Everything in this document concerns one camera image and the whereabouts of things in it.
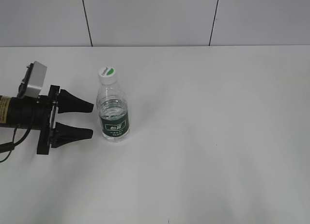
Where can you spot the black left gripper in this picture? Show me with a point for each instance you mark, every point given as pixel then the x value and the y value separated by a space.
pixel 61 134

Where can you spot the clear water bottle green label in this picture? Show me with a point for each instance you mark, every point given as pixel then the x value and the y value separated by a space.
pixel 113 113

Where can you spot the white green bottle cap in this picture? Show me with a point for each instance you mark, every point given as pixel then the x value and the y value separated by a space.
pixel 107 75

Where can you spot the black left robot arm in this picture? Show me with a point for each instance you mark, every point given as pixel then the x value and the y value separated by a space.
pixel 38 113

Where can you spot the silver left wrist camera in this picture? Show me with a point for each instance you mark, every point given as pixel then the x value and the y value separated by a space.
pixel 32 83

